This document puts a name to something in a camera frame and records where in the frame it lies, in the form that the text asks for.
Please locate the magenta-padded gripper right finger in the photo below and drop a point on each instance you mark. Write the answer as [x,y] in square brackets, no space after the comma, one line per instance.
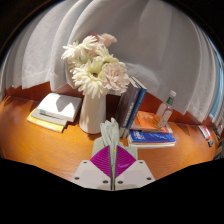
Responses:
[136,173]

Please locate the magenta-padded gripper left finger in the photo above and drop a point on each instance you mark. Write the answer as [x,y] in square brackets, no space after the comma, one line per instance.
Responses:
[90,173]

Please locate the pale green towel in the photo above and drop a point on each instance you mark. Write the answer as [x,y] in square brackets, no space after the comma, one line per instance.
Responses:
[111,133]

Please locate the flat orange book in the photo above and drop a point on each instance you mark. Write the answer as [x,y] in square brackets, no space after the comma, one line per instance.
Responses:
[146,121]

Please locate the white ceramic vase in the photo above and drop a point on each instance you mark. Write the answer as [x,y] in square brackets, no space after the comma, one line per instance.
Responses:
[92,115]

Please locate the pale yellow book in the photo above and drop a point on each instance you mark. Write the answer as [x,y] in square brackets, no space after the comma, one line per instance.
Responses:
[45,125]

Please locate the clear plastic bottle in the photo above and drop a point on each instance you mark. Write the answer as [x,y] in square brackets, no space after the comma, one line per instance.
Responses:
[165,111]

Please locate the thin grey-white book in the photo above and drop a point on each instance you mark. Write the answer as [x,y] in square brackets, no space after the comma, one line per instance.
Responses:
[48,119]

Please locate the upright blue book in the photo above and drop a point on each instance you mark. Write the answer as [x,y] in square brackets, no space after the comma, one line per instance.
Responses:
[137,103]

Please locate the thick white book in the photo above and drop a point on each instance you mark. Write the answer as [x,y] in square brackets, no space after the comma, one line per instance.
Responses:
[60,106]

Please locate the small red flat object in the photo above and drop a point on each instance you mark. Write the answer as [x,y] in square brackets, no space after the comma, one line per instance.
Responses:
[204,132]

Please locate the small dark object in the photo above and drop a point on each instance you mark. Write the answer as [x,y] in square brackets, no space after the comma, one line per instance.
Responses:
[210,143]

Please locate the white flower bouquet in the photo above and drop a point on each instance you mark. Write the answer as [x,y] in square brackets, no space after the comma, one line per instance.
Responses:
[96,71]

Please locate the window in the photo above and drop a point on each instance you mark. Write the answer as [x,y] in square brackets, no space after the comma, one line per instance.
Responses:
[218,90]

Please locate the white curtain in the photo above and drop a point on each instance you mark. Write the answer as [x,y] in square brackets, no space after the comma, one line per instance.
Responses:
[160,50]

